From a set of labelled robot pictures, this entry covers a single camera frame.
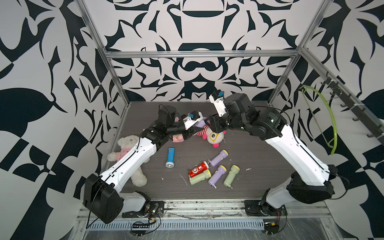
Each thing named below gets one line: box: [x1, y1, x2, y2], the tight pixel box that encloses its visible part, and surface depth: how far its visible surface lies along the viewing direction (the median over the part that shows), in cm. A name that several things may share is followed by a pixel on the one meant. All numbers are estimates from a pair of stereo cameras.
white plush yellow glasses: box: [196, 125, 227, 148], surface depth 96 cm
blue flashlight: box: [165, 147, 175, 168], surface depth 91 cm
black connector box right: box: [264, 221, 280, 235], surface depth 73 cm
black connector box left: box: [132, 223, 150, 229], surface depth 74 cm
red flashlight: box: [188, 161, 210, 178], surface depth 86 cm
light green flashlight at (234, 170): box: [223, 164, 241, 189], surface depth 84 cm
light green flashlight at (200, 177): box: [189, 169, 212, 185], surface depth 83 cm
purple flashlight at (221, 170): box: [208, 165, 227, 189], surface depth 84 cm
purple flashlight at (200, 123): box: [193, 116, 207, 128], surface depth 69 cm
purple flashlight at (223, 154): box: [209, 149, 229, 167], surface depth 91 cm
